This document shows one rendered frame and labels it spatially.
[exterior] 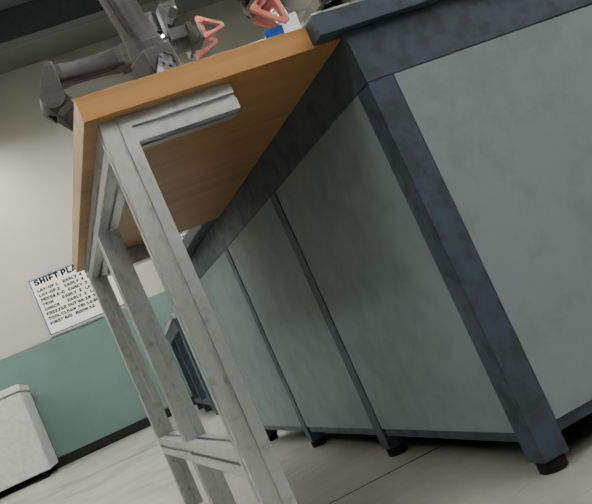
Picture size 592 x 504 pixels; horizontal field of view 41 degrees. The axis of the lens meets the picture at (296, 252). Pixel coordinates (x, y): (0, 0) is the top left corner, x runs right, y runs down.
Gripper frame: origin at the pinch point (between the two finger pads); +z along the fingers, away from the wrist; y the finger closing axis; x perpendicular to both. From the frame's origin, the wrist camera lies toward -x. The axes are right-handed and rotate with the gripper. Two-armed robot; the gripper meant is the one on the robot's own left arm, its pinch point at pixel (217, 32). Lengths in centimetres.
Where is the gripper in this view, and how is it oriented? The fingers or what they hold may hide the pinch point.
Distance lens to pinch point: 230.9
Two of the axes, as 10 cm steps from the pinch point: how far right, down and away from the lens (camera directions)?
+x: 3.9, 9.2, -0.9
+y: -2.7, 2.0, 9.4
